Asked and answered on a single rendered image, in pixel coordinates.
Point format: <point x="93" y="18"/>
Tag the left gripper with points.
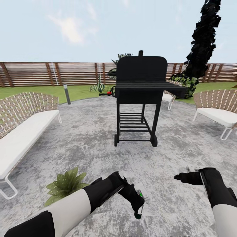
<point x="134" y="198"/>

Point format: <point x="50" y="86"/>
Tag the insectifuge atomizer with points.
<point x="139" y="212"/>

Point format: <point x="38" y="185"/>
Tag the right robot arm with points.
<point x="222" y="199"/>

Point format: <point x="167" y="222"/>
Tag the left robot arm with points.
<point x="59" y="218"/>

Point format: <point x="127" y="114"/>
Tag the charcoal grill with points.
<point x="142" y="80"/>

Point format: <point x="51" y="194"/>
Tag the pot plant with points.
<point x="65" y="185"/>

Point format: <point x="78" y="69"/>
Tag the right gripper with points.
<point x="186" y="178"/>

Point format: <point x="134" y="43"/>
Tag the tree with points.
<point x="203" y="40"/>

